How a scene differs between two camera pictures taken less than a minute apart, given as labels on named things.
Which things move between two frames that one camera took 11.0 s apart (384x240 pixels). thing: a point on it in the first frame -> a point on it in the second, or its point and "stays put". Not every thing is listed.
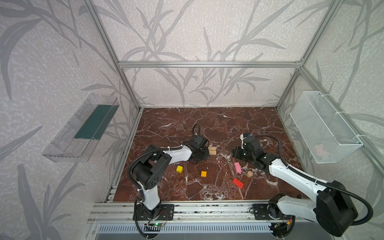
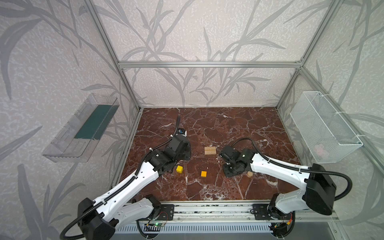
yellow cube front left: x=179 y=169 stays put
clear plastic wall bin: x=76 y=142 stays put
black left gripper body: x=198 y=154 -> x=182 y=148
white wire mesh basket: x=326 y=133 stays put
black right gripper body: x=241 y=153 -> x=229 y=167
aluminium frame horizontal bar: x=209 y=64 stays put
